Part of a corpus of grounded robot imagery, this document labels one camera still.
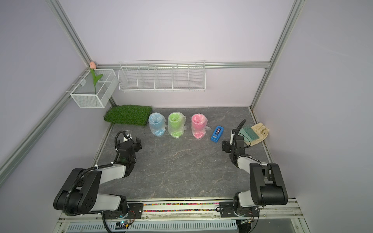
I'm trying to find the blue tape dispenser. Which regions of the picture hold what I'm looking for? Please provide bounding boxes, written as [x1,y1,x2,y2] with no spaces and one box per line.
[211,126,224,143]

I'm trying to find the blue plastic wine glass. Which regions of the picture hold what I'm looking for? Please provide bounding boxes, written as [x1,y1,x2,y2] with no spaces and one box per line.
[150,114,166,137]

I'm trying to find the bubble wrap sheet stack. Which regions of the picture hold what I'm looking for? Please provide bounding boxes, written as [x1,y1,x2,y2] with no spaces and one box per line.
[190,113,210,140]

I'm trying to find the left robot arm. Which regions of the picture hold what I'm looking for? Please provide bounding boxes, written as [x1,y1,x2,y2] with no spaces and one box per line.
[53,131,142,218]

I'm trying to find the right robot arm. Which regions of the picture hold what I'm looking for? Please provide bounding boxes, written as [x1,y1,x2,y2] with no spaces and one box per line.
[222,119,288,211]

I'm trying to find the green dustpan brush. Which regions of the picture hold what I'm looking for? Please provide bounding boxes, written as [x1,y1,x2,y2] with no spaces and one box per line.
[240,126,259,146]

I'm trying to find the green artificial grass mat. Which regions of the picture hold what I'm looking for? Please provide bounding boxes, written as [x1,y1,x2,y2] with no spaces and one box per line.
[104,105,153,126]

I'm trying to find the white mesh basket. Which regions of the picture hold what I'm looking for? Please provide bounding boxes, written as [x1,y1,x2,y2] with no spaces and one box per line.
[70,69,119,109]

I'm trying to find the artificial pink tulip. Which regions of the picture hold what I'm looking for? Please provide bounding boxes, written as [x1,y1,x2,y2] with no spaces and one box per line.
[89,61,103,94]

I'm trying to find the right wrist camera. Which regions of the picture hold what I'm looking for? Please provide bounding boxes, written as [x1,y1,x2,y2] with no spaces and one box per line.
[230,129,236,145]

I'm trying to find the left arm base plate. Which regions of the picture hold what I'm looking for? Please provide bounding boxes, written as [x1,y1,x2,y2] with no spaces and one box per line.
[103,203,144,220]

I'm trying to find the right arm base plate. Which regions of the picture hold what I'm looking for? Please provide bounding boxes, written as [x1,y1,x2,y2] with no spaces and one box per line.
[216,201,259,217]

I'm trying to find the white wire shelf rack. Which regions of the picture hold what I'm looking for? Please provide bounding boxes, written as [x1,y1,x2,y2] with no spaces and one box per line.
[118,60,206,92]

